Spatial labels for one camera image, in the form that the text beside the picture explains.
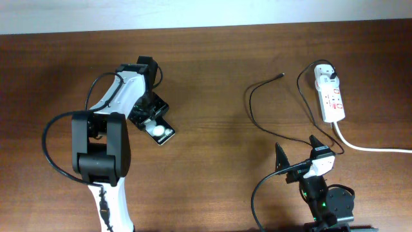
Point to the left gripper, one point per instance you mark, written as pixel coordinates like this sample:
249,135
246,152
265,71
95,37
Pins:
141,118

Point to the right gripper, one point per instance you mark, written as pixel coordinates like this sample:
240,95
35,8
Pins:
282,161

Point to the black smartphone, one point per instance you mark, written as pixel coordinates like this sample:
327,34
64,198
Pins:
159,130

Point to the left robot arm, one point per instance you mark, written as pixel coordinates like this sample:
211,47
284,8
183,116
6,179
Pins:
101,151

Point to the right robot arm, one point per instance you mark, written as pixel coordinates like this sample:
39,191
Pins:
331,205

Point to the white USB charger plug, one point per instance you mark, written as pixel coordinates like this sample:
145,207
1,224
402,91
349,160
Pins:
325,77

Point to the white power strip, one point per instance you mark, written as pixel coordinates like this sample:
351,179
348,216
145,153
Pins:
331,105

